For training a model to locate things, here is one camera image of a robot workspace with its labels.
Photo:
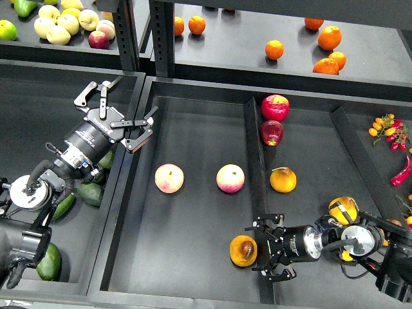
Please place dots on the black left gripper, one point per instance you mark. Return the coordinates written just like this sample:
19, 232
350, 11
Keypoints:
103, 127

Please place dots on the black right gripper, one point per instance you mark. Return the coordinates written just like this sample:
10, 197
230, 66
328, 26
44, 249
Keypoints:
285, 246

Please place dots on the dark green avocado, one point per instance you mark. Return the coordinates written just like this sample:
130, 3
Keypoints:
50, 266

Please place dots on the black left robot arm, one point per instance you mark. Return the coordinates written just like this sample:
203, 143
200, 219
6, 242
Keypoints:
32, 199

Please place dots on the green avocado top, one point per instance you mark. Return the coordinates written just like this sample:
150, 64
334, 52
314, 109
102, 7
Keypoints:
106, 162

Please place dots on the green avocado middle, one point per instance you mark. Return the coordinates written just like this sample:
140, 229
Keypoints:
101, 179

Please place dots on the green avocado lower right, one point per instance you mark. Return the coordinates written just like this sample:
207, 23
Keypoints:
91, 193

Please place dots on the light green avocado front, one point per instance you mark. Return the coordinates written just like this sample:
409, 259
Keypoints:
64, 206

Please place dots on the pale yellow pear front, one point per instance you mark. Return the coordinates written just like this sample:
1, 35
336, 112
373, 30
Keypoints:
58, 35

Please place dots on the pale yellow pear centre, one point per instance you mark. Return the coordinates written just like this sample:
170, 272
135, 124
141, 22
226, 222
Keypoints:
69, 22

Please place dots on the pale yellow pear left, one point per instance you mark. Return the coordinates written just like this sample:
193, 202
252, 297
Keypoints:
42, 25

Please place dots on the black left tray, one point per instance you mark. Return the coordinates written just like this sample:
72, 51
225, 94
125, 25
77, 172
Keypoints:
37, 107

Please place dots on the black tray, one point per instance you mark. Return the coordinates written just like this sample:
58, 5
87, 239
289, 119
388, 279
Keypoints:
164, 250
37, 107

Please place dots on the pink peach right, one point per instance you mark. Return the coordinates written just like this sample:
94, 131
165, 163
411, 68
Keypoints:
230, 178

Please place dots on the pink peach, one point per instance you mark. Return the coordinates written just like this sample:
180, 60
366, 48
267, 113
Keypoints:
230, 178
169, 178

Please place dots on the pink peach left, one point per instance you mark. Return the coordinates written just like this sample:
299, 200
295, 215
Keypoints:
169, 178

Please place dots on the red apple on shelf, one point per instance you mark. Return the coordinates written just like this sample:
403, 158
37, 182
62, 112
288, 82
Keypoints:
98, 40

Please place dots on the pale peach on shelf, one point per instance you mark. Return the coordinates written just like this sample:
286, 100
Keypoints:
107, 27

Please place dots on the black centre tray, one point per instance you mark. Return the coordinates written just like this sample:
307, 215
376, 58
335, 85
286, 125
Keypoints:
164, 250

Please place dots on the dark red apple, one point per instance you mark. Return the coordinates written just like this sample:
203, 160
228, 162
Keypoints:
271, 132

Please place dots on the yellow lemon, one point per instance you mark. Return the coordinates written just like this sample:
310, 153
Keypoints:
71, 11

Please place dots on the black divider right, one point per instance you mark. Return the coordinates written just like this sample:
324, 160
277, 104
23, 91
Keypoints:
379, 190

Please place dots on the green apple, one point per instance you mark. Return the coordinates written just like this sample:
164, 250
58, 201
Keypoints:
8, 31

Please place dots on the red chili pepper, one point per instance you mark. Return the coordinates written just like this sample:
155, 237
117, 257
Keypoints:
398, 179

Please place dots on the small orange top shelf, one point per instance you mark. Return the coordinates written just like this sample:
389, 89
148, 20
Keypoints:
197, 25

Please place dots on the bright red apple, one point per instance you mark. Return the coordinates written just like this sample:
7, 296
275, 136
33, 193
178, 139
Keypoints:
275, 107

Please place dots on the green pepper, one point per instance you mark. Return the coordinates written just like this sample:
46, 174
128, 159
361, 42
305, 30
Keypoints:
24, 8

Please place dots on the black shelf post left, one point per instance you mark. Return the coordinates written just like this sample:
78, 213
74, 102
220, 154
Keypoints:
124, 21

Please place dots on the black shelf post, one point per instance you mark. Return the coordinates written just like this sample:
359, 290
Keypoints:
162, 25
124, 21

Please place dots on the orange cut by post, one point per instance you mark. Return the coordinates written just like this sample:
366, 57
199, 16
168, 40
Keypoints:
179, 26

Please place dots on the black shelf post right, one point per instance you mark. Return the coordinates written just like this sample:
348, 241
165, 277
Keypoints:
162, 25

